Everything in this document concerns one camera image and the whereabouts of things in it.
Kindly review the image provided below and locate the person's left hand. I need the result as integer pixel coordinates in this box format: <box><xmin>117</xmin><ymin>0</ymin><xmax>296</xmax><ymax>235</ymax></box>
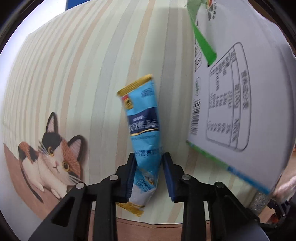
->
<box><xmin>273</xmin><ymin>176</ymin><xmax>296</xmax><ymax>203</ymax></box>

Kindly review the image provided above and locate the striped cat tablecloth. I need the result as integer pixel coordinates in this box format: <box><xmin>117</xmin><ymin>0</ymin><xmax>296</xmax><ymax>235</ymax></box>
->
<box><xmin>1</xmin><ymin>1</ymin><xmax>256</xmax><ymax>240</ymax></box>

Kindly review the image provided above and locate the blue milk powder sachet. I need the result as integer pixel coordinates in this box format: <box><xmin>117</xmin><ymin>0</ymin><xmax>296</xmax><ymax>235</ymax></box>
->
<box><xmin>117</xmin><ymin>74</ymin><xmax>163</xmax><ymax>217</ymax></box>

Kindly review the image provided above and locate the cardboard box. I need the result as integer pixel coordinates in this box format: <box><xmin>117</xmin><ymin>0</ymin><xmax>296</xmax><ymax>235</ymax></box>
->
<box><xmin>187</xmin><ymin>1</ymin><xmax>295</xmax><ymax>194</ymax></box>

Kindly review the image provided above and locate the blue folded mat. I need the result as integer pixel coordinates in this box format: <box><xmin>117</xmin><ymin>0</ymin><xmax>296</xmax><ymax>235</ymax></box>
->
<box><xmin>65</xmin><ymin>0</ymin><xmax>90</xmax><ymax>11</ymax></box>

